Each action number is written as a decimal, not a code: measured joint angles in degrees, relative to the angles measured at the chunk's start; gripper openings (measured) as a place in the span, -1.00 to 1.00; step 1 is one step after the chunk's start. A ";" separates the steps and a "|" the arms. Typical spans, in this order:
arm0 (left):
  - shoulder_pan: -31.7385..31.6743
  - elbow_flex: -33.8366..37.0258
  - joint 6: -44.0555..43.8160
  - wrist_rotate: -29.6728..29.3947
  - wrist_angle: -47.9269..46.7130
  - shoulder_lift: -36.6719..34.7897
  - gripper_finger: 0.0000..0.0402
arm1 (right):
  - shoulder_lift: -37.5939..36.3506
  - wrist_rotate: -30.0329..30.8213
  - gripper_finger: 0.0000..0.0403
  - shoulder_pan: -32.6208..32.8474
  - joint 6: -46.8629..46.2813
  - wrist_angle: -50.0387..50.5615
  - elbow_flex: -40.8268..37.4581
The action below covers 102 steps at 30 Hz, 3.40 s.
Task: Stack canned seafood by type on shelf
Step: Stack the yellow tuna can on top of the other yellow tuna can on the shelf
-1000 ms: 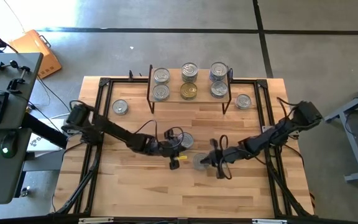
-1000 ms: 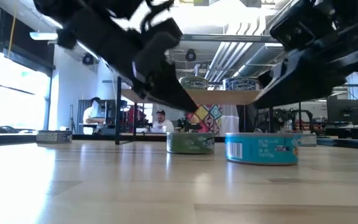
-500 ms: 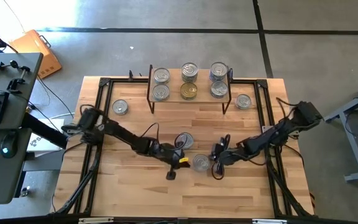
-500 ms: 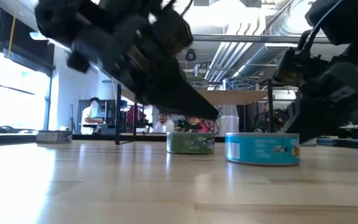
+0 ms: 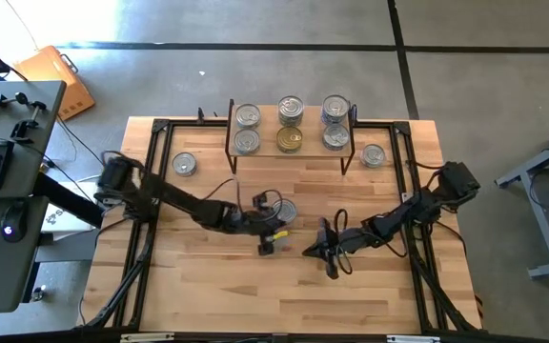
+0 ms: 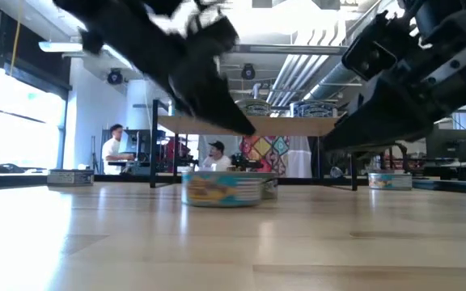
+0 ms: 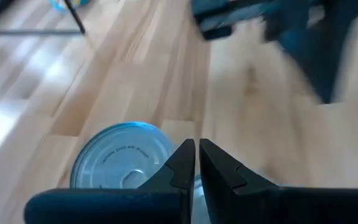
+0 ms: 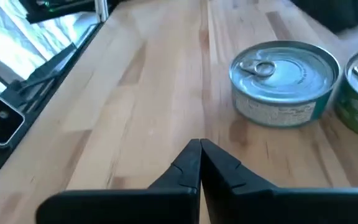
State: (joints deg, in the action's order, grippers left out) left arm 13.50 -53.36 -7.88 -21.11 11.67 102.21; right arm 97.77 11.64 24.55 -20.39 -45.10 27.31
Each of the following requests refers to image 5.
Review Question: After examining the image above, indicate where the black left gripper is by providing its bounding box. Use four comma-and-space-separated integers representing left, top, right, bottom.
230, 192, 290, 257

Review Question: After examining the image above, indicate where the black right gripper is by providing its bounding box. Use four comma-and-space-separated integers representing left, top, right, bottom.
302, 217, 364, 280

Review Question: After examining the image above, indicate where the silver-lid yellow-blue tuna can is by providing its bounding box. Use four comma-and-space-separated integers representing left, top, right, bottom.
233, 128, 261, 156
272, 198, 299, 225
234, 103, 262, 130
360, 143, 387, 169

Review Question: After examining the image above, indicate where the silver-lid green-label tuna can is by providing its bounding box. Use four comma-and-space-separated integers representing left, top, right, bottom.
277, 94, 306, 123

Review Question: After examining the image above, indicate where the black desk crossbar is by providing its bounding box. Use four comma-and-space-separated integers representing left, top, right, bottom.
33, 171, 107, 229

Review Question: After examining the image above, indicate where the white box with logo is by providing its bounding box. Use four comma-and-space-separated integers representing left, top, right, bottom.
40, 203, 99, 235

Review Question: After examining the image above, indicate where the orange carrying case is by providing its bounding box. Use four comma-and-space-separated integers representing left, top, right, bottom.
12, 45, 96, 122

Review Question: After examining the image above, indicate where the black computer mouse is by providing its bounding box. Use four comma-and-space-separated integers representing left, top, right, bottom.
0, 199, 29, 243

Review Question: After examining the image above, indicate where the large black desk clamp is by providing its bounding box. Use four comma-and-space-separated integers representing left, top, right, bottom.
10, 99, 49, 144

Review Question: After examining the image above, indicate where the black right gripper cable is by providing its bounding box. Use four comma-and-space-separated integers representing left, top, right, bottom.
333, 208, 409, 276

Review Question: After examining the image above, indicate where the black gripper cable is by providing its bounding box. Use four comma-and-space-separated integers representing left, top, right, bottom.
202, 176, 243, 215
333, 208, 409, 276

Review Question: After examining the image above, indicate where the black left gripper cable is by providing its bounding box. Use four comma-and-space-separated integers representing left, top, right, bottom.
202, 176, 243, 215

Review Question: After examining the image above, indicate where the wooden shelf with black frame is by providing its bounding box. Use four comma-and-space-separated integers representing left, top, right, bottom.
225, 98, 357, 176

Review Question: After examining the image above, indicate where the silver table edge bracket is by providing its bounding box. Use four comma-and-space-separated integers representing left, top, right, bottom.
119, 332, 176, 343
386, 334, 441, 343

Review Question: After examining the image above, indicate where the black aluminium table frame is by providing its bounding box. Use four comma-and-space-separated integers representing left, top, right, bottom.
76, 116, 483, 334

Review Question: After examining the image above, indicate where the grey metal desk frame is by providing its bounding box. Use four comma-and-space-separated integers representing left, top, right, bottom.
495, 119, 549, 279

